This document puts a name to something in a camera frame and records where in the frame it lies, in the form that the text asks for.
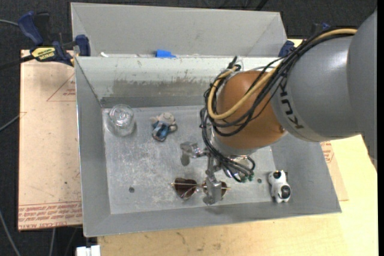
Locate grey metal bin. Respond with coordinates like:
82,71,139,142
70,2,343,238

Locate small blue object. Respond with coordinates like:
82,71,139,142
155,49,177,59

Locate white and black toy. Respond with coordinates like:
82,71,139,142
267,169,292,204

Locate clear glass jar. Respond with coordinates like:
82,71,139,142
106,103,136,138

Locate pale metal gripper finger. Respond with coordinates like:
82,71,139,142
179,141,208,167
202,175,223,206

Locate heart-shaped brown sunglasses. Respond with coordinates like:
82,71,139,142
170,177,232,201

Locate beige and blue toy animal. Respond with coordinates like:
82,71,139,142
149,112,179,143

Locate brown cardboard board, red print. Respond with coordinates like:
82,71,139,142
17,49,350,232

